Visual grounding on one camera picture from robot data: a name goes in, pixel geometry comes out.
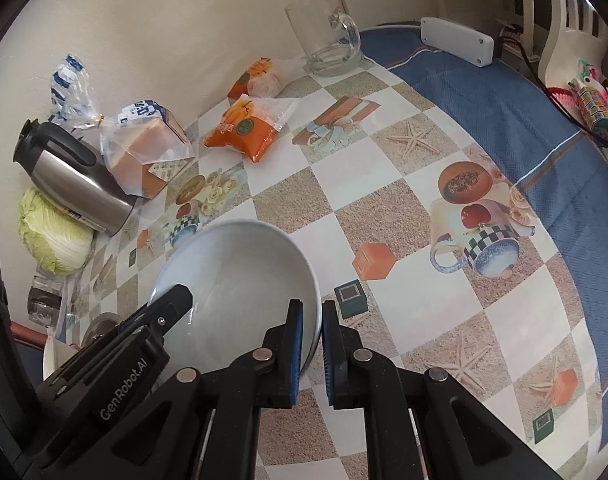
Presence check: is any pale blue white bowl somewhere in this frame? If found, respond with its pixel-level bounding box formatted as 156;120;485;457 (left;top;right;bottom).
151;219;321;380

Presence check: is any white square bowl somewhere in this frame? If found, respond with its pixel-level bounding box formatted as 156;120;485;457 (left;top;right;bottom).
42;335;79;379

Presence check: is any stainless steel round pan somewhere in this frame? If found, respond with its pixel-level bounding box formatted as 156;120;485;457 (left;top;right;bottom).
80;312;122;348

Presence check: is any oval tray with glasses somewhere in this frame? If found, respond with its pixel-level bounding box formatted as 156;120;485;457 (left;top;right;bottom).
27;268;81;342

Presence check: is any patterned plastic tablecloth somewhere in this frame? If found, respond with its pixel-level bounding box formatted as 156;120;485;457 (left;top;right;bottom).
66;25;608;479

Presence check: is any napa cabbage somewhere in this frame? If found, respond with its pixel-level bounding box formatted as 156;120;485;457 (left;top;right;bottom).
18;188;94;275

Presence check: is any orange snack packet front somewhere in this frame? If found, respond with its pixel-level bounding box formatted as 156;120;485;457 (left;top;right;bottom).
203;94;297;162

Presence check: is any orange snack packet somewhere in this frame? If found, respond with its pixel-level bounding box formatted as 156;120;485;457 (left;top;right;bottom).
227;58;307;102
203;94;297;162

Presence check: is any bagged sliced bread loaf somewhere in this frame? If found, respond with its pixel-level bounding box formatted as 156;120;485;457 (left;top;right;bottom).
50;54;195;200

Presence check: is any orange snack packet back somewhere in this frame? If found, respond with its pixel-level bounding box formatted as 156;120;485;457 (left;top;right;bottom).
227;58;307;102

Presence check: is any stainless steel thermos jug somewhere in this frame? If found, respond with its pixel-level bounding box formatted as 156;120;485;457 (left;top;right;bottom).
13;120;136;236

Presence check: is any clear glass mug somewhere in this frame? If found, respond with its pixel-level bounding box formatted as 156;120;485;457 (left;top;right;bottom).
284;0;363;77

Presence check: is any white power strip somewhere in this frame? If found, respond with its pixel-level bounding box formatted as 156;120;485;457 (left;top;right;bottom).
420;18;495;67

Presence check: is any white plastic chair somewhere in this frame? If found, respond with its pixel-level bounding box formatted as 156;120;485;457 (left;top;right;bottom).
522;0;608;87

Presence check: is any glass teapot brown handle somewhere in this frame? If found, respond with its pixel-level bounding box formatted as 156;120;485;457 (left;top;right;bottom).
27;287;62;327

